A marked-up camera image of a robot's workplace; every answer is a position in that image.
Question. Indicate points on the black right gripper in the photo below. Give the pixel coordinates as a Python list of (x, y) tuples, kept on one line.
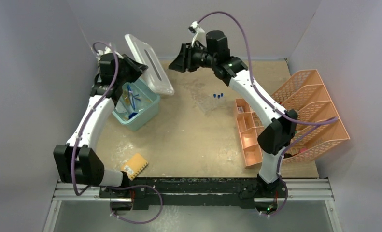
[(185, 60)]

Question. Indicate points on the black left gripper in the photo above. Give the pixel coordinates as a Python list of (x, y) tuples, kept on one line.
[(137, 69)]

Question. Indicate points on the white plastic bin lid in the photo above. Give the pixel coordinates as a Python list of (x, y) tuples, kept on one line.
[(155, 76)]

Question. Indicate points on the blue safety glasses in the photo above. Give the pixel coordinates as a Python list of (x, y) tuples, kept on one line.
[(132, 97)]

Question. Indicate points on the white packet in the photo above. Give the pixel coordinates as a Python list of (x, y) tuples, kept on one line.
[(121, 109)]

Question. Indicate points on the blue base small flask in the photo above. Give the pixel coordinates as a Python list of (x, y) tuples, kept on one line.
[(131, 115)]

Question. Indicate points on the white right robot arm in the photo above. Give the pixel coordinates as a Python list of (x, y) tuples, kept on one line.
[(279, 123)]

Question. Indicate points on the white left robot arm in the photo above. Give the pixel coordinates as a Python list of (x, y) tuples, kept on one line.
[(76, 160)]

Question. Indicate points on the teal plastic bin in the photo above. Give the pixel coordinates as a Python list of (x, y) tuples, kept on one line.
[(145, 112)]

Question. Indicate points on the clear plastic tube rack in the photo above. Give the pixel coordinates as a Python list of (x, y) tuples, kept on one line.
[(207, 103)]

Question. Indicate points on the orange mesh file rack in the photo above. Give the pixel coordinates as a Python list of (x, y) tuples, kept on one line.
[(306, 93)]

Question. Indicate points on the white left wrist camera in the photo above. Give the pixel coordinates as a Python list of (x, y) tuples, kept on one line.
[(99, 53)]

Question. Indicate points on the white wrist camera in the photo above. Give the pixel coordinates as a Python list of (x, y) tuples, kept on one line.
[(198, 33), (99, 53)]

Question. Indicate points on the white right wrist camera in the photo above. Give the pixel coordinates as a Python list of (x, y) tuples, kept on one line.
[(198, 33)]

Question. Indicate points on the aluminium front frame rail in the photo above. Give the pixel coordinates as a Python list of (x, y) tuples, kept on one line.
[(298, 190)]

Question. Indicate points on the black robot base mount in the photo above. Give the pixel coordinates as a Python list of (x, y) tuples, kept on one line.
[(242, 192)]

